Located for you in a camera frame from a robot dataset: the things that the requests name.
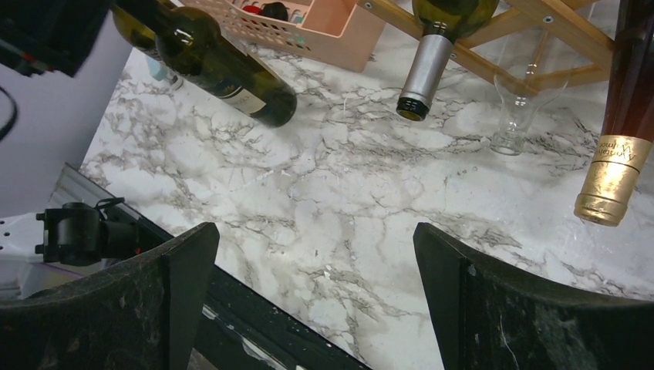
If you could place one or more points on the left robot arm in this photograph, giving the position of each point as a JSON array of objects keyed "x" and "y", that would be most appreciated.
[{"x": 50, "y": 36}]

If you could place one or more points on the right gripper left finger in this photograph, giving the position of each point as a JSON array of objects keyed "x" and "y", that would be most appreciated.
[{"x": 141, "y": 313}]

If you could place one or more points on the peach plastic file organizer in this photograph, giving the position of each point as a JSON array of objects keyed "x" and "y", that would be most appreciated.
[{"x": 338, "y": 33}]

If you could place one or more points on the wooden wine rack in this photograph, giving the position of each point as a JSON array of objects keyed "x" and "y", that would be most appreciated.
[{"x": 555, "y": 21}]

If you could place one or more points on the clear wine glass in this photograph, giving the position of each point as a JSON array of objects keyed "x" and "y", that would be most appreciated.
[{"x": 533, "y": 68}]

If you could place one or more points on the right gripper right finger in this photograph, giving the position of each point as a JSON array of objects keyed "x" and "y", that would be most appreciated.
[{"x": 488, "y": 314}]

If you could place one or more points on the green bottle silver cap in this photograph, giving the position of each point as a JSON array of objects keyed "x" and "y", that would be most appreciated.
[{"x": 443, "y": 23}]

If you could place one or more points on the red bottle gold cap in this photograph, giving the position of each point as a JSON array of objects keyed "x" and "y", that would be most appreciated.
[{"x": 626, "y": 139}]

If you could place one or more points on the dark bottle brown label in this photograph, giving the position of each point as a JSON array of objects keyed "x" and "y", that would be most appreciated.
[{"x": 191, "y": 44}]

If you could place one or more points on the light blue eraser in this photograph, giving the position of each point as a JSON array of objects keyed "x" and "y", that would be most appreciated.
[{"x": 162, "y": 73}]

